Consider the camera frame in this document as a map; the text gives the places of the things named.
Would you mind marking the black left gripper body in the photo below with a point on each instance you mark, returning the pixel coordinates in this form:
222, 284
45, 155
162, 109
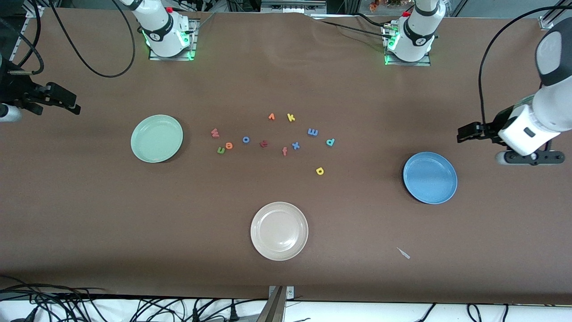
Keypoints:
494, 127

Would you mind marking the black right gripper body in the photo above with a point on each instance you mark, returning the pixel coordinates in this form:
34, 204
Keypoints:
13, 90

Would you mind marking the pink foam letter w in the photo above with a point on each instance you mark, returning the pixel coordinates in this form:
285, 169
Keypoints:
215, 133

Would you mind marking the blue foam letter m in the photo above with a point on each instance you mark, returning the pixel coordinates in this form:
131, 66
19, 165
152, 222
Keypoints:
313, 132

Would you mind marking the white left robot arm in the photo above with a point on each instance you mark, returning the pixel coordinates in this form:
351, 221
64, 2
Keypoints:
527, 129

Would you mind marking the blue plate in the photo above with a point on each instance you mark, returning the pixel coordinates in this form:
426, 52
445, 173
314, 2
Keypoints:
430, 178

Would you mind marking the green plate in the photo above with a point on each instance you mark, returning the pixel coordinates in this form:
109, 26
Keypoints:
156, 138

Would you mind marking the brown table cover sheet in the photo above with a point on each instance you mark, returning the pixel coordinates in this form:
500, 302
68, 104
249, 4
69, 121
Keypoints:
89, 214

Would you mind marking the small white paper scrap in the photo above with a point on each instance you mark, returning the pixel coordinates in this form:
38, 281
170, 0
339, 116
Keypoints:
404, 254

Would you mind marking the small orange object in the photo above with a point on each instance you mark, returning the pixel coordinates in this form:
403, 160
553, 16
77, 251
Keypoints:
374, 5

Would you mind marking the beige plate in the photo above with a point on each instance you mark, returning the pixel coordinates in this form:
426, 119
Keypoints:
279, 231

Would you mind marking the grey metal box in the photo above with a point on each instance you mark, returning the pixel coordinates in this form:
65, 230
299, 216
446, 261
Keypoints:
292, 6

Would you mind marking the aluminium frame profile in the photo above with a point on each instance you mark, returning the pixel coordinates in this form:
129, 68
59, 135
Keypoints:
35, 10
547, 21

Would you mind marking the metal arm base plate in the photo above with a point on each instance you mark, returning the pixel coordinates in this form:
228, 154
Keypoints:
193, 44
409, 63

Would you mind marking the small metal bracket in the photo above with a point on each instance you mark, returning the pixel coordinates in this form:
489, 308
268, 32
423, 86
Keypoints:
290, 293

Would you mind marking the grey camera post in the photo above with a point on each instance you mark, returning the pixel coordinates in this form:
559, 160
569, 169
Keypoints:
272, 311

